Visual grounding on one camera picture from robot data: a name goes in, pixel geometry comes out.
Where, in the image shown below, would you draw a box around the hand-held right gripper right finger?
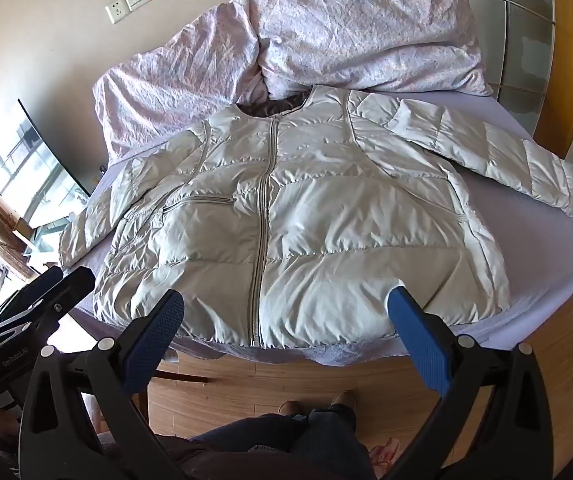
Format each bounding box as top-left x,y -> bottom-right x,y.
387,286 -> 560,480

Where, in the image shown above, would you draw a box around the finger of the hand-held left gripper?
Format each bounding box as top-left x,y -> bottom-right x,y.
14,265 -> 65,307
0,266 -> 96,342

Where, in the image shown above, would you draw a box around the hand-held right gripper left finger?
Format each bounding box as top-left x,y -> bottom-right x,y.
19,289 -> 187,480

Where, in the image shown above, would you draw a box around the white puffer jacket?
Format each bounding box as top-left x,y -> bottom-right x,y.
58,85 -> 573,351

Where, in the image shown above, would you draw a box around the glass television stand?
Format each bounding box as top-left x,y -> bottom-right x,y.
14,215 -> 74,267

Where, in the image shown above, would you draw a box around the pink item on floor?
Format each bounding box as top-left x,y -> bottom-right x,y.
369,437 -> 397,466

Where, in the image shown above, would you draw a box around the flat screen television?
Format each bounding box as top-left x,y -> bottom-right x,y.
0,99 -> 92,223

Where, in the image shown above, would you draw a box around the person's legs in jeans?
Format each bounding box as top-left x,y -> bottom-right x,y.
151,405 -> 373,480

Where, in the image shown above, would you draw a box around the bed with purple sheet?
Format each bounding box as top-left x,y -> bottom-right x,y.
69,87 -> 573,366

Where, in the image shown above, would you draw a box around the pink floral quilt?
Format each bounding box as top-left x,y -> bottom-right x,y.
91,0 -> 495,161

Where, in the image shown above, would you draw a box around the white wall socket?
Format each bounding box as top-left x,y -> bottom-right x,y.
105,0 -> 128,25

